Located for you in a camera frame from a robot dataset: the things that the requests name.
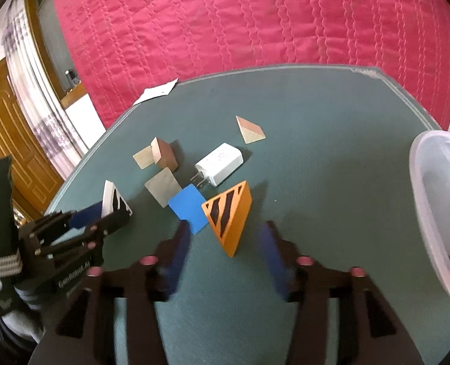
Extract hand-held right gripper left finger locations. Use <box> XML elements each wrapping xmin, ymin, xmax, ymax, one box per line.
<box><xmin>29</xmin><ymin>221</ymin><xmax>193</xmax><ymax>365</ymax></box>

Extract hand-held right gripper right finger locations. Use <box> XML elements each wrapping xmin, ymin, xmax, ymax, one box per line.
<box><xmin>257</xmin><ymin>221</ymin><xmax>425</xmax><ymax>365</ymax></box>

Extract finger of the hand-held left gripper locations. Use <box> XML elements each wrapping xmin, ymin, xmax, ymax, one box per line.
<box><xmin>19</xmin><ymin>202</ymin><xmax>106</xmax><ymax>245</ymax></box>
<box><xmin>36</xmin><ymin>208</ymin><xmax>131</xmax><ymax>260</ymax></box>

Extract white black-striped triangular block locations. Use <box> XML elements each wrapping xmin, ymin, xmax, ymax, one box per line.
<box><xmin>101</xmin><ymin>180</ymin><xmax>133</xmax><ymax>219</ymax></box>

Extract orange black-striped triangular block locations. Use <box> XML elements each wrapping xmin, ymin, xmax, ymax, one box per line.
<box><xmin>201</xmin><ymin>180</ymin><xmax>253</xmax><ymax>258</ymax></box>

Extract brown rectangular wooden block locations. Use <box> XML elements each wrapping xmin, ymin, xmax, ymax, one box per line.
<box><xmin>151</xmin><ymin>136</ymin><xmax>179</xmax><ymax>172</ymax></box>

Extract white charger adapter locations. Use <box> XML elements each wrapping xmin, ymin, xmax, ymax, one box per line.
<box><xmin>190</xmin><ymin>142</ymin><xmax>244</xmax><ymax>191</ymax></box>

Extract clear plastic container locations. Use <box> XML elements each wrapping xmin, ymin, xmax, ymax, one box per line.
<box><xmin>408</xmin><ymin>130</ymin><xmax>450</xmax><ymax>310</ymax></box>

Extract blue square block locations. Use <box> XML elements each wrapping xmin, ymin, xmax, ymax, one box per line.
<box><xmin>167</xmin><ymin>183</ymin><xmax>207</xmax><ymax>234</ymax></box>

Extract square flat wooden block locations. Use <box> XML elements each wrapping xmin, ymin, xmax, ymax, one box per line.
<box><xmin>144</xmin><ymin>166</ymin><xmax>182</xmax><ymax>208</ymax></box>

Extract long tan wooden block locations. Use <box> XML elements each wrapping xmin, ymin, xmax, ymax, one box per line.
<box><xmin>132</xmin><ymin>145</ymin><xmax>158</xmax><ymax>169</ymax></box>

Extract wooden door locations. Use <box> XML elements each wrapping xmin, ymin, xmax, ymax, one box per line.
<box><xmin>0</xmin><ymin>61</ymin><xmax>64</xmax><ymax>214</ymax></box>

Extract wooden shelf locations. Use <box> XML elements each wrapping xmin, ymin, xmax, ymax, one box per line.
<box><xmin>59</xmin><ymin>84</ymin><xmax>86</xmax><ymax>109</ymax></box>

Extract patterned sheer curtain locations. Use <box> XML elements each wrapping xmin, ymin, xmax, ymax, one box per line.
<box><xmin>1</xmin><ymin>0</ymin><xmax>90</xmax><ymax>179</ymax></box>

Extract triangular wooden block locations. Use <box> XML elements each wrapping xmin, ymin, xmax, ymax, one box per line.
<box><xmin>236</xmin><ymin>116</ymin><xmax>267</xmax><ymax>144</ymax></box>

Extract white paper sheet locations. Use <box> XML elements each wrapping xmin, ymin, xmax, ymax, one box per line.
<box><xmin>133</xmin><ymin>78</ymin><xmax>179</xmax><ymax>106</ymax></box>

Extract dark bottle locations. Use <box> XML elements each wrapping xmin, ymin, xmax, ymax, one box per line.
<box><xmin>64</xmin><ymin>68</ymin><xmax>80</xmax><ymax>92</ymax></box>

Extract pink quilted bedspread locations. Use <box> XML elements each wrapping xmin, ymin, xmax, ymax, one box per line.
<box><xmin>48</xmin><ymin>0</ymin><xmax>450</xmax><ymax>132</ymax></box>

